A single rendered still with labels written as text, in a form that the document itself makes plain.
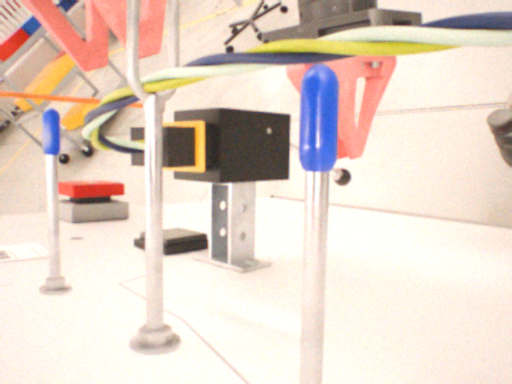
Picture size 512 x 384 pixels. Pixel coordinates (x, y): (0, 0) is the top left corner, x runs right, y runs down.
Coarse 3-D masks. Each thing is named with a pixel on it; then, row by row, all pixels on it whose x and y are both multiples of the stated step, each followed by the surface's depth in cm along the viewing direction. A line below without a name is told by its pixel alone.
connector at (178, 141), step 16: (144, 128) 24; (176, 128) 24; (192, 128) 24; (208, 128) 25; (176, 144) 24; (192, 144) 25; (208, 144) 25; (144, 160) 25; (176, 160) 24; (192, 160) 25; (208, 160) 25
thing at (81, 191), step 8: (64, 184) 45; (72, 184) 43; (80, 184) 44; (88, 184) 44; (96, 184) 44; (104, 184) 45; (112, 184) 45; (120, 184) 46; (64, 192) 45; (72, 192) 43; (80, 192) 43; (88, 192) 44; (96, 192) 44; (104, 192) 45; (112, 192) 45; (120, 192) 46; (72, 200) 46; (80, 200) 44; (88, 200) 45; (96, 200) 45; (104, 200) 46
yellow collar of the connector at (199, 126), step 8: (200, 128) 24; (200, 136) 25; (200, 144) 25; (200, 152) 25; (200, 160) 25; (168, 168) 26; (176, 168) 26; (184, 168) 25; (192, 168) 25; (200, 168) 25
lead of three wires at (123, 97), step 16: (144, 80) 16; (160, 80) 16; (112, 96) 17; (128, 96) 16; (96, 112) 17; (112, 112) 18; (96, 128) 19; (96, 144) 21; (112, 144) 22; (128, 144) 23; (144, 144) 24
